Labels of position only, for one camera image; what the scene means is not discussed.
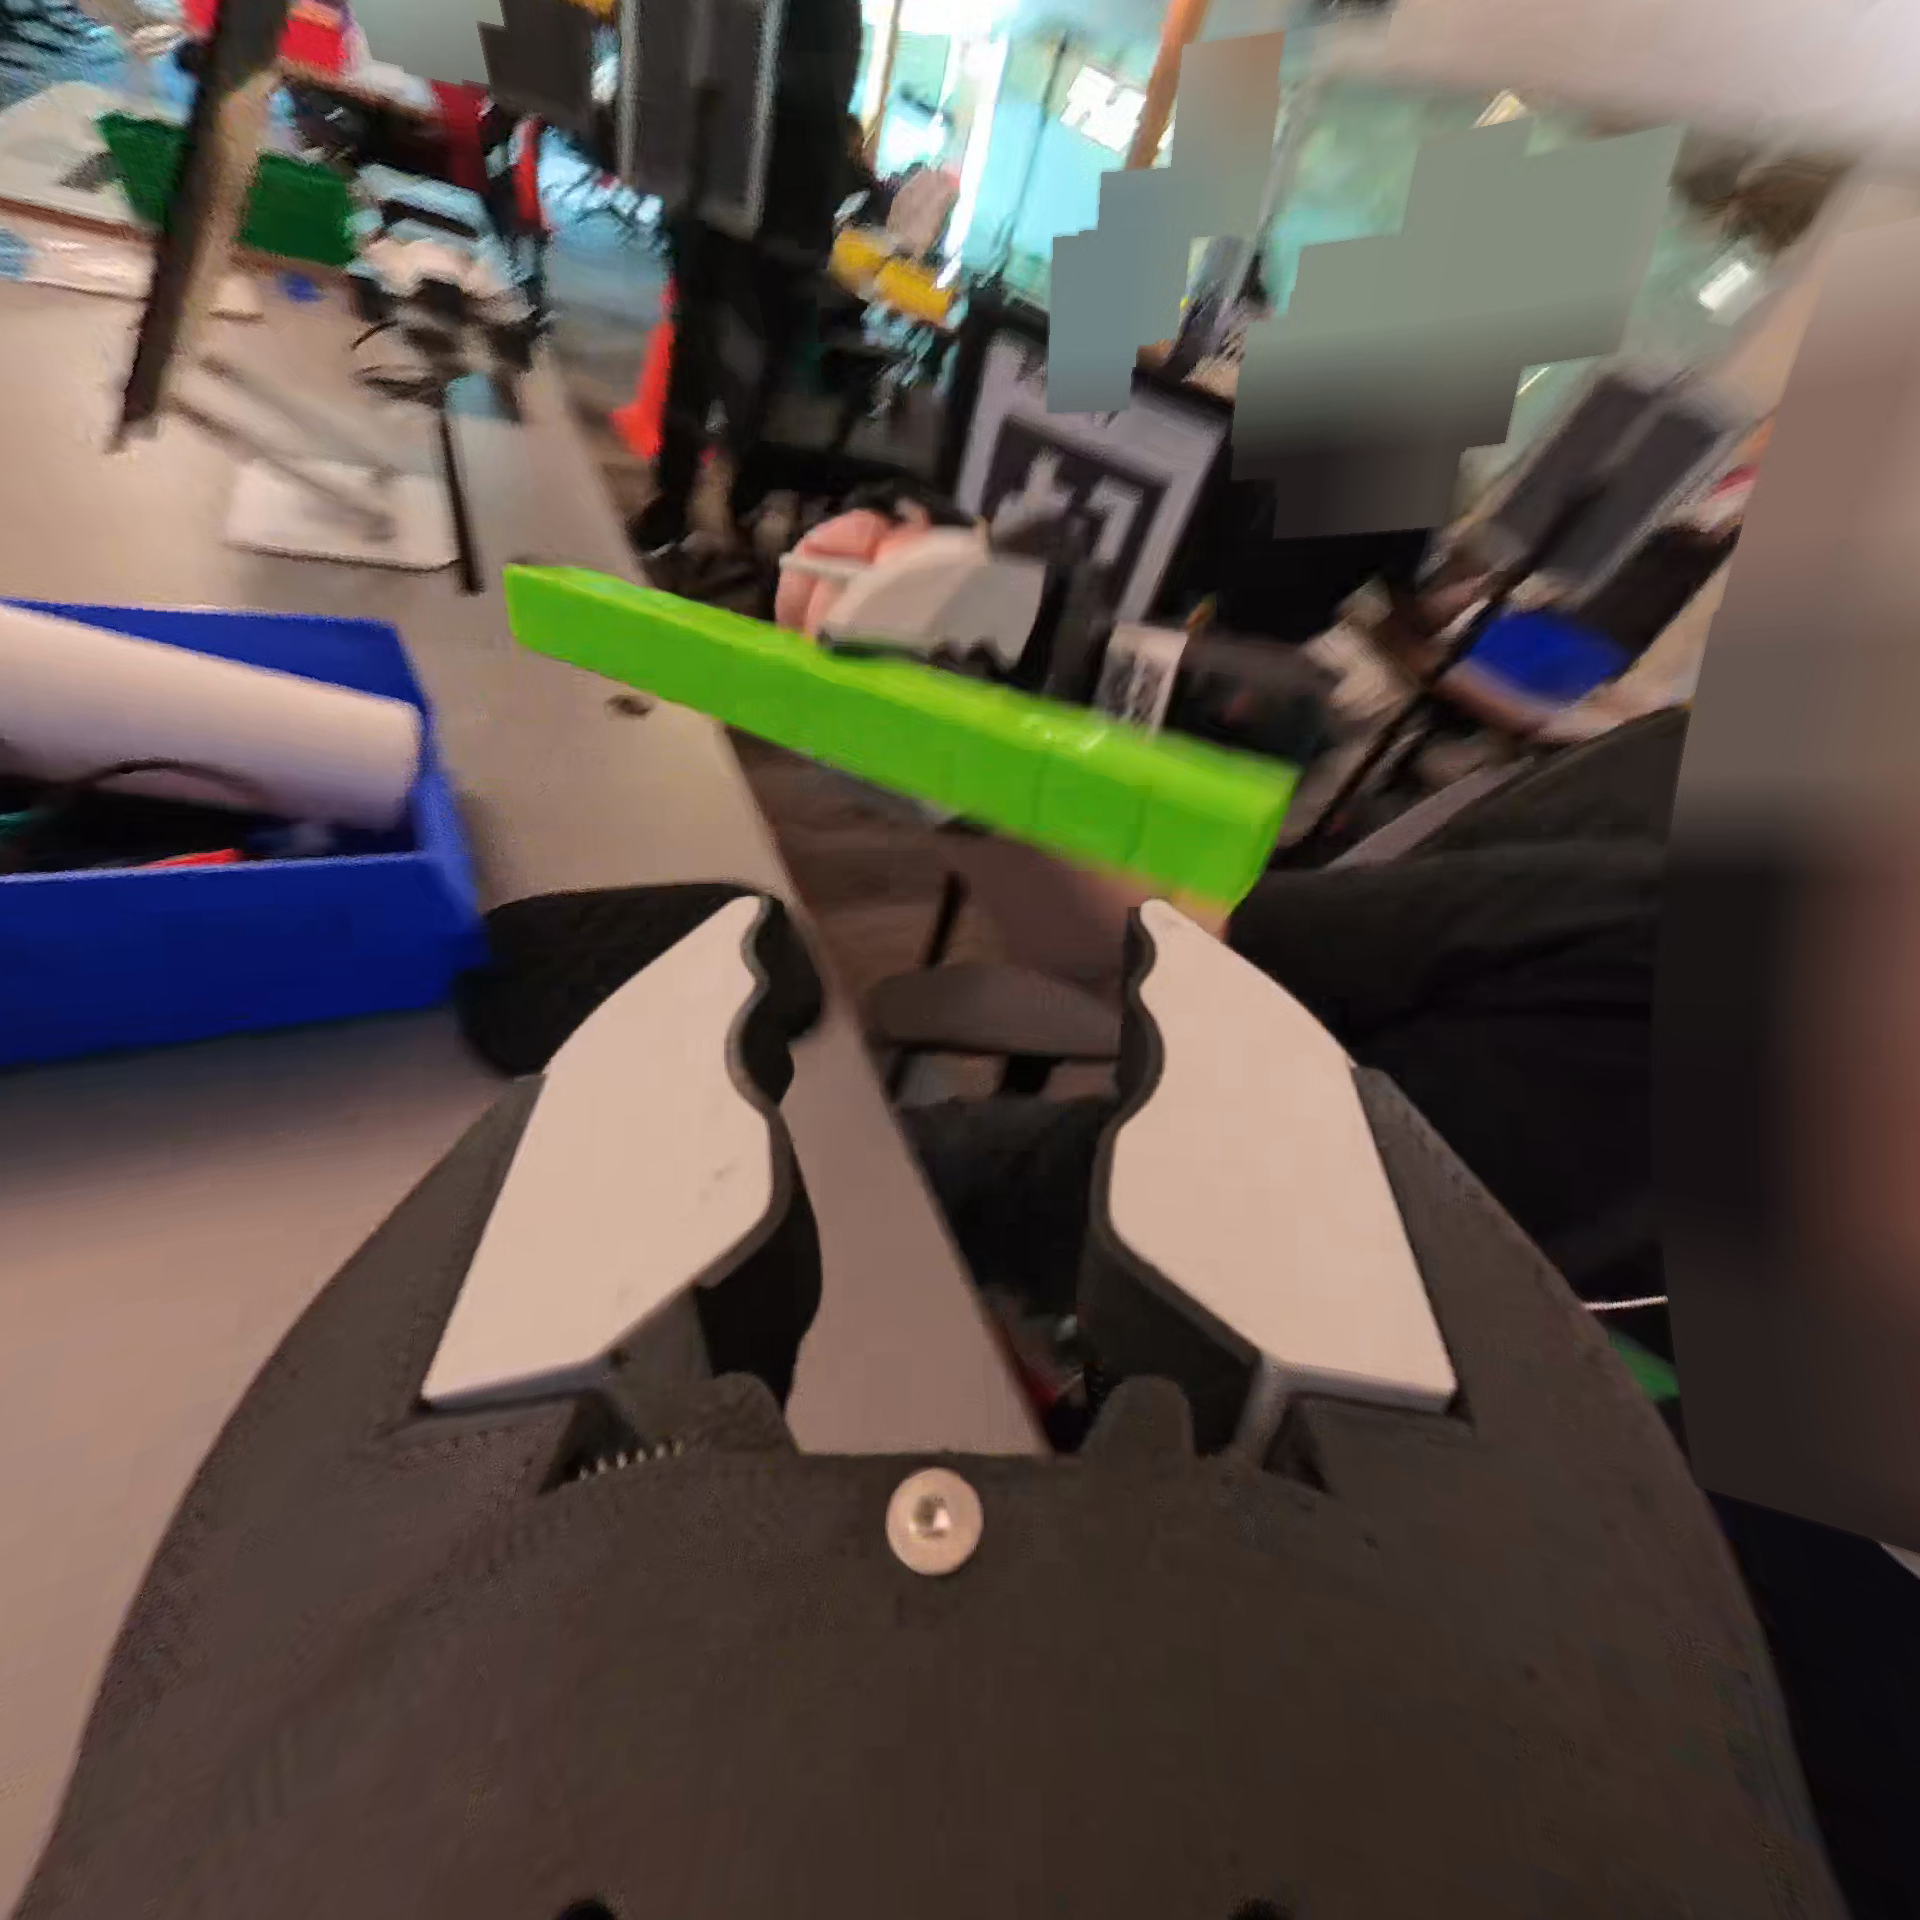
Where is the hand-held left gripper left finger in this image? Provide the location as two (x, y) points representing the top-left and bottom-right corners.
(420, 892), (826, 1412)

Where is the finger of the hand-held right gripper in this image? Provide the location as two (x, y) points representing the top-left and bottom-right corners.
(816, 525), (1052, 670)

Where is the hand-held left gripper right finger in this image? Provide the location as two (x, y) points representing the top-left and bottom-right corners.
(1077, 895), (1461, 1460)

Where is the green segmented bar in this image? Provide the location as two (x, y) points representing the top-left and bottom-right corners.
(503, 563), (1300, 911)

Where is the blue plastic bin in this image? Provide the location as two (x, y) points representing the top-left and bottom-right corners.
(0, 596), (489, 1069)

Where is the person's right hand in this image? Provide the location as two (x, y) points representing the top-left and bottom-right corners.
(774, 508), (933, 641)

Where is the tag sign on stand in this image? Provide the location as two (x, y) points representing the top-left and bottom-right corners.
(951, 322), (1225, 607)

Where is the blue box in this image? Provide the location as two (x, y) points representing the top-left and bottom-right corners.
(1462, 607), (1631, 731)

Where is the person's dark clothing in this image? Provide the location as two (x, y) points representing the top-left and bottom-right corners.
(1230, 705), (1670, 1292)

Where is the yellow crate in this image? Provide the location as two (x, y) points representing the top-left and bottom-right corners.
(830, 223), (962, 326)

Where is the orange traffic cone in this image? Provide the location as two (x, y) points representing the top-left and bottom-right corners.
(613, 289), (680, 462)

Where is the black rod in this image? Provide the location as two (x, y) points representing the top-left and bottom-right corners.
(432, 405), (482, 596)

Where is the white paper roll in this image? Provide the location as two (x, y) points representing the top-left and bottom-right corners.
(0, 599), (429, 830)

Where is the green crate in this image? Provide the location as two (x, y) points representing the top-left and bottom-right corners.
(95, 111), (362, 265)

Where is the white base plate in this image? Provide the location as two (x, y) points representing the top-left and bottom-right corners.
(224, 455), (461, 573)

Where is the black cable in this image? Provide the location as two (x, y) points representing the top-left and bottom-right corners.
(30, 757), (360, 857)

